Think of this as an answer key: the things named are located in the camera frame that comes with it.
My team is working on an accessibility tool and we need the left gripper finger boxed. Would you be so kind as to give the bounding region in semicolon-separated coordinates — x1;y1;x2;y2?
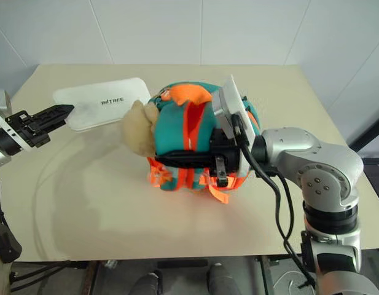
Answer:
45;119;69;136
38;104;75;124

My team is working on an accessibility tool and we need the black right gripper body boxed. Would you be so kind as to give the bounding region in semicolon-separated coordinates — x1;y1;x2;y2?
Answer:
208;127;241;188

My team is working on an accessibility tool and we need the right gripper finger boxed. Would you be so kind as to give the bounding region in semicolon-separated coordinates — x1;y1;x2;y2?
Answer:
155;149;214;162
159;158;215;170

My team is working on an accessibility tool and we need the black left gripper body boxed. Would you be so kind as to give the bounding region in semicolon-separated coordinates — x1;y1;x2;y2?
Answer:
6;109;52;149

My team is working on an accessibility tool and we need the orange and teal backpack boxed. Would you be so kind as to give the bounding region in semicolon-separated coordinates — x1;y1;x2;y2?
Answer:
146;80;261;206

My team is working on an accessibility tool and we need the white rectangular box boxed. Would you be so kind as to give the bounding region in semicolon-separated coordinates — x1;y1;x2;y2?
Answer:
52;76;152;133

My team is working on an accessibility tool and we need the beige plush toy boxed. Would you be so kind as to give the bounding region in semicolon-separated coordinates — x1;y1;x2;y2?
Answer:
120;98;161;157

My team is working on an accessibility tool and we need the black bar under table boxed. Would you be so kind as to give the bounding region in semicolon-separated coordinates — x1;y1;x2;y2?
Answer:
157;259;209;270

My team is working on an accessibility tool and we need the dark grey rounded shape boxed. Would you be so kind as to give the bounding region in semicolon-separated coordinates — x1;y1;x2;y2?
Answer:
135;269;164;295
207;263;238;295

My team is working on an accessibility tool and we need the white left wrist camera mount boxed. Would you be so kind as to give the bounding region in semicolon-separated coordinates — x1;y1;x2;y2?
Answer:
0;87;33;153

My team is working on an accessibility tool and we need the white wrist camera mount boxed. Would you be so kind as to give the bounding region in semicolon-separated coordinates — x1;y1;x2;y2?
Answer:
0;87;33;153
211;73;261;185

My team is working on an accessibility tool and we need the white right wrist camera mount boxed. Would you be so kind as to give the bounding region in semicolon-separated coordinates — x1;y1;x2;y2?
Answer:
211;73;261;185

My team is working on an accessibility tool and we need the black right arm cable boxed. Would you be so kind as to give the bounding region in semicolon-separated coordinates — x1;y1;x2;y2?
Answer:
232;115;318;288

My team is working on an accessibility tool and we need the black cable connector box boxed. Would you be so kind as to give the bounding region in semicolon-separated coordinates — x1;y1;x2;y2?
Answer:
0;221;23;264

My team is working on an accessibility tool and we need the thin white floor cable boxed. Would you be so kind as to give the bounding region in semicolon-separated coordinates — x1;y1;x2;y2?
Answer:
273;270;315;293

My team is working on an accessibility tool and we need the black cable under table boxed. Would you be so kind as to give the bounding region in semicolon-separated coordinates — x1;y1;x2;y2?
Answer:
9;259;73;293

